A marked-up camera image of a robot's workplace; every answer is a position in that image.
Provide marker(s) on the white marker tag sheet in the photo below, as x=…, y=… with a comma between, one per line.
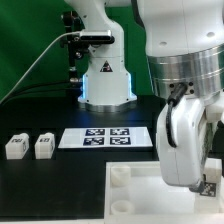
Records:
x=127, y=137

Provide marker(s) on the white square tabletop part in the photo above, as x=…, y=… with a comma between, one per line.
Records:
x=135, y=193

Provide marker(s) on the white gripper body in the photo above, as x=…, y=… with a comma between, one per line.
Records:
x=184, y=165

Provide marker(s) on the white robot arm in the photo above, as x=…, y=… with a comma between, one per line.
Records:
x=185, y=53

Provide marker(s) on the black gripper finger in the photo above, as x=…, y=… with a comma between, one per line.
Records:
x=198, y=188

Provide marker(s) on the black camera on stand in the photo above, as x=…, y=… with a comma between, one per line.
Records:
x=78, y=41

